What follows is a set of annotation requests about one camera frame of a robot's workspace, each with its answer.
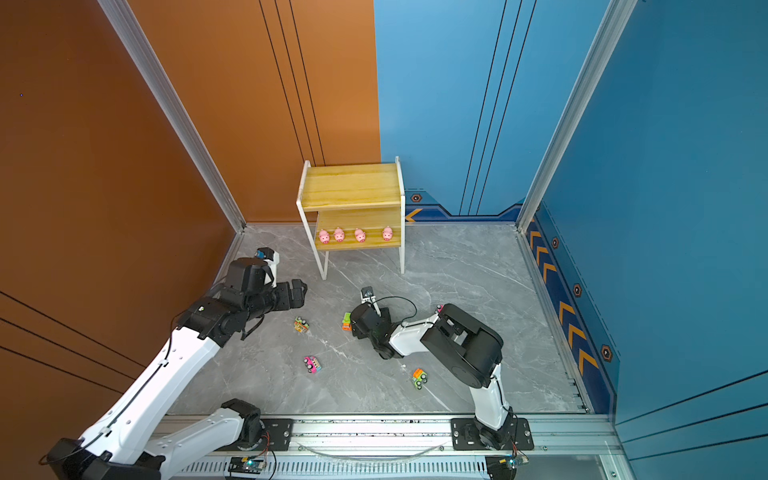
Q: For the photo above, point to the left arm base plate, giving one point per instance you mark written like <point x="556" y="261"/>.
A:
<point x="275" y="436"/>

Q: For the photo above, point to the yellow multicolour toy car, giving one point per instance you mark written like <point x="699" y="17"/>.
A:
<point x="301" y="325"/>

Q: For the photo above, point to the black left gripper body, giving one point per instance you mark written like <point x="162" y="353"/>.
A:
<point x="283" y="299"/>

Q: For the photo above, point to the green circuit board left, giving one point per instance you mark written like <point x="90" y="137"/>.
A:
<point x="246" y="466"/>

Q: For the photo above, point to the aluminium corner post right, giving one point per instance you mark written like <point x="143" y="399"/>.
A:
<point x="610" y="30"/>

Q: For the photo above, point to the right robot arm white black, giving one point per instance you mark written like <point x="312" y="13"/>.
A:
<point x="466" y="347"/>

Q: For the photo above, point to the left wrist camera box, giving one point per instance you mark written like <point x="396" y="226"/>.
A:
<point x="271" y="258"/>

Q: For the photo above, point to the circuit board right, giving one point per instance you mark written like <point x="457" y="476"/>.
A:
<point x="505" y="467"/>

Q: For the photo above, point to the aluminium corner post left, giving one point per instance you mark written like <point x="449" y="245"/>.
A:
<point x="128" y="29"/>

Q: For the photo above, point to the white frame wooden shelf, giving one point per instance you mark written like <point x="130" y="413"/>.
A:
<point x="366" y="196"/>

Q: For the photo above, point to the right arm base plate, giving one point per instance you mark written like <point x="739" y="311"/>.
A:
<point x="470" y="434"/>

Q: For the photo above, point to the orange green toy car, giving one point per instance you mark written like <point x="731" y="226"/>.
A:
<point x="419" y="378"/>

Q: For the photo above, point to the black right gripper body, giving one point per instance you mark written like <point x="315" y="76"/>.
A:
<point x="359" y="334"/>

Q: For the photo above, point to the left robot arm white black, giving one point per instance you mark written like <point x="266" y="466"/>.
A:
<point x="197" y="335"/>

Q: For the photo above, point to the aluminium corner post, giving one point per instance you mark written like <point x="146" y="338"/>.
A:
<point x="610" y="30"/>
<point x="128" y="29"/>

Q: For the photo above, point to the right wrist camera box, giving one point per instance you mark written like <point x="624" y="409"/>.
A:
<point x="368" y="296"/>

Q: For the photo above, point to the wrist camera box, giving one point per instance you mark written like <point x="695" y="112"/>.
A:
<point x="271" y="258"/>
<point x="368" y="296"/>

